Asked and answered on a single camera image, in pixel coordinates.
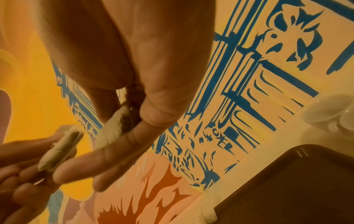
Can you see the small white cup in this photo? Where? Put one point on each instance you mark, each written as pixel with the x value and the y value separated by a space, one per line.
pixel 326 109

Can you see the dark brown tray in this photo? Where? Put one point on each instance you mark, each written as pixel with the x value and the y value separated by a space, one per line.
pixel 293 188

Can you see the row of tea bags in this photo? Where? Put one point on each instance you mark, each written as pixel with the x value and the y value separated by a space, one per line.
pixel 207 212

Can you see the person's left hand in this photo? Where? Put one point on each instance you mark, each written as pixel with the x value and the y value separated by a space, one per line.
pixel 25 175

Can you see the white tea bag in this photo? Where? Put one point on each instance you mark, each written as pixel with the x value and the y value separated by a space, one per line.
pixel 61 151
pixel 116 124

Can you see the person's right hand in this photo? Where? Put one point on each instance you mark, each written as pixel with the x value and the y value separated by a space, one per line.
pixel 149 52

